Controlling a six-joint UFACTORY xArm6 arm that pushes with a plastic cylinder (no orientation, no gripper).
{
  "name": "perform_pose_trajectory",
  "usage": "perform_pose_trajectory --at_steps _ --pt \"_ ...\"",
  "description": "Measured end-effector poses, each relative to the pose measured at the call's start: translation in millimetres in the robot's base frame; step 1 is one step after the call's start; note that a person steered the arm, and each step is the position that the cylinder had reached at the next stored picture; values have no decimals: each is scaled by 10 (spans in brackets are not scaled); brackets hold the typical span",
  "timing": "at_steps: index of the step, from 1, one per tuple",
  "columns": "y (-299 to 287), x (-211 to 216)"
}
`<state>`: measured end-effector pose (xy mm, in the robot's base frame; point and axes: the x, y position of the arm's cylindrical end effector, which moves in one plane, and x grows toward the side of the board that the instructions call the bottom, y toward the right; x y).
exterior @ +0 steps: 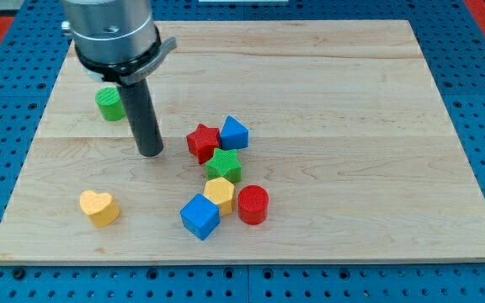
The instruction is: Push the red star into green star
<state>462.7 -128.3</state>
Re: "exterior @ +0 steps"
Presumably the red cylinder block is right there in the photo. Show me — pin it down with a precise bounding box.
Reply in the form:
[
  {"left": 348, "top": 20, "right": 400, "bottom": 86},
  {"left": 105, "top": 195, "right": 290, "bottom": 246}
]
[{"left": 237, "top": 185, "right": 269, "bottom": 225}]

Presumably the light wooden board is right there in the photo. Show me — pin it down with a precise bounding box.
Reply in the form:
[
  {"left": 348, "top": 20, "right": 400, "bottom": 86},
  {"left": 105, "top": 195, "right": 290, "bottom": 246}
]
[{"left": 0, "top": 20, "right": 485, "bottom": 266}]

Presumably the green star block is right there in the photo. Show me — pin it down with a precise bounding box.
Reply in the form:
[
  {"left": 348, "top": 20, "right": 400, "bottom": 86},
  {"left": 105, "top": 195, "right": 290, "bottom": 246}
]
[{"left": 205, "top": 148, "right": 243, "bottom": 183}]

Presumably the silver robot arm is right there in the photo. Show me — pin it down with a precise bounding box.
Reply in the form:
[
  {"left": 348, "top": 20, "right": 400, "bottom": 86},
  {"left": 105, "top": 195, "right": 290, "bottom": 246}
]
[{"left": 61, "top": 0, "right": 177, "bottom": 86}]

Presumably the blue triangle block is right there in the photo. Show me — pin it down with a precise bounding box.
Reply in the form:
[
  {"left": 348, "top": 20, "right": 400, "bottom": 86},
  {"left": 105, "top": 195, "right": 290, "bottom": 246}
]
[{"left": 220, "top": 115, "right": 249, "bottom": 150}]

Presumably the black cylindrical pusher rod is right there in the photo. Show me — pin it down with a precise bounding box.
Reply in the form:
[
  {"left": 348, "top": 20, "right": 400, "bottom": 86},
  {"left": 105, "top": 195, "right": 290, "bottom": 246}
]
[{"left": 117, "top": 80, "right": 163, "bottom": 157}]

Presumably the blue cube block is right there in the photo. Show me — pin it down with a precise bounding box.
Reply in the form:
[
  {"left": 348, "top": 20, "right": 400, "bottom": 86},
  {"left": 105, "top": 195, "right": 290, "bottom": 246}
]
[{"left": 179, "top": 194, "right": 221, "bottom": 241}]

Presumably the yellow hexagon block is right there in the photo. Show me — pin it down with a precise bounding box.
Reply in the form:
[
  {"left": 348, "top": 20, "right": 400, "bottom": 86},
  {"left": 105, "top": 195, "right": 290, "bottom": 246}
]
[{"left": 203, "top": 177, "right": 235, "bottom": 216}]

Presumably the yellow heart block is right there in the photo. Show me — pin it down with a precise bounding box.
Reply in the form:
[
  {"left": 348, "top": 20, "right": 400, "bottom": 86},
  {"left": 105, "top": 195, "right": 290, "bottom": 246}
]
[{"left": 79, "top": 190, "right": 120, "bottom": 228}]

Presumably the green cylinder block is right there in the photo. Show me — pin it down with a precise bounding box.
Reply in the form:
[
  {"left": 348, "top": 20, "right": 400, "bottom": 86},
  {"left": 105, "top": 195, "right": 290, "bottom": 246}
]
[{"left": 95, "top": 87, "right": 125, "bottom": 121}]

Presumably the red star block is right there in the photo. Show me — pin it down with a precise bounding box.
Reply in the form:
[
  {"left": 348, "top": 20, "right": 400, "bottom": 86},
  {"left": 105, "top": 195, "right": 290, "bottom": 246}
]
[{"left": 186, "top": 124, "right": 221, "bottom": 164}]

